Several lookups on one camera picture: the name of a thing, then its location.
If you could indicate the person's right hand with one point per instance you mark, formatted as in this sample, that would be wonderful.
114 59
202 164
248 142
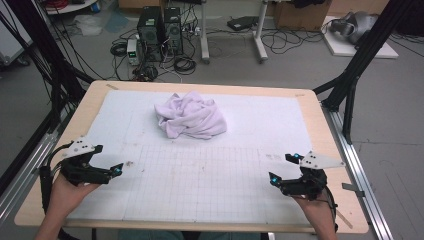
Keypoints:
318 210

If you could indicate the grey metal bracket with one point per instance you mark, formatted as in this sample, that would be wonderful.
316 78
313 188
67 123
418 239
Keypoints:
353 189

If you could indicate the white floor board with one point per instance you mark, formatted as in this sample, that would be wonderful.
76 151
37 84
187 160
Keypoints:
343 50

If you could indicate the grey headset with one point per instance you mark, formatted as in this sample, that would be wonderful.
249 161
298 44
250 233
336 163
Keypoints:
356 25

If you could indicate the aluminium rail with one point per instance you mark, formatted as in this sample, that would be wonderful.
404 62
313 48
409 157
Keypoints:
26 166
360 173

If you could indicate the white grid mat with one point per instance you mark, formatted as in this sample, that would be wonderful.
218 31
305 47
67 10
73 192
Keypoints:
200 173

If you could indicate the black computer tower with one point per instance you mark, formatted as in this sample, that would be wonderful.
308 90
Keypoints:
173 31
150 33

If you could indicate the black flat device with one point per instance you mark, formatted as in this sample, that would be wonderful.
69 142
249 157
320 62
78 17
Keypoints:
242 22

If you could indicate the teal floor sheet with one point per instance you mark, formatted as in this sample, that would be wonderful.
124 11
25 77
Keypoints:
116 21

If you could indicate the black frame strut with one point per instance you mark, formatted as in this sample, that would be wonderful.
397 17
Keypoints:
43 50
366 50

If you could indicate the lilac towel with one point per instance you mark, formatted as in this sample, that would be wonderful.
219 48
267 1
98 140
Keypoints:
193 116

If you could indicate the clear plastic bag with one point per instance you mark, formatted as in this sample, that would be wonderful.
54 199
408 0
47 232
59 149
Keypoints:
88 25

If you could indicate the white desk leg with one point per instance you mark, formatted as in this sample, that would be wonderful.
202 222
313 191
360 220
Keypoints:
260 33
204 33

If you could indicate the large cardboard box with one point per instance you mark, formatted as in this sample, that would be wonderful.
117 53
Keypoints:
300 18

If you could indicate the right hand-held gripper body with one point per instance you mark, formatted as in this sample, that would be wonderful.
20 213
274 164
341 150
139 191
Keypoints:
310 183

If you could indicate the thin wooden strip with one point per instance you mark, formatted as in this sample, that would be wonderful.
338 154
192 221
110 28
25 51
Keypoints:
344 219

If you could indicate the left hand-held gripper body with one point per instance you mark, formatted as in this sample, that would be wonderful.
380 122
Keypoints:
80 173

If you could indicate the person's left hand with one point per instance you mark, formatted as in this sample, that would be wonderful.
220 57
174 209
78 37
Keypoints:
65 196

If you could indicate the white cabinet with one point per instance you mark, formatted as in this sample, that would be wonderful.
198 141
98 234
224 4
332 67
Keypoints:
11 40

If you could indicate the white round table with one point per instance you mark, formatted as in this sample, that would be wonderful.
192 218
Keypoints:
70 7

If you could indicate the white power supply unit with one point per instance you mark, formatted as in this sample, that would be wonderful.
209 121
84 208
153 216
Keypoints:
133 51

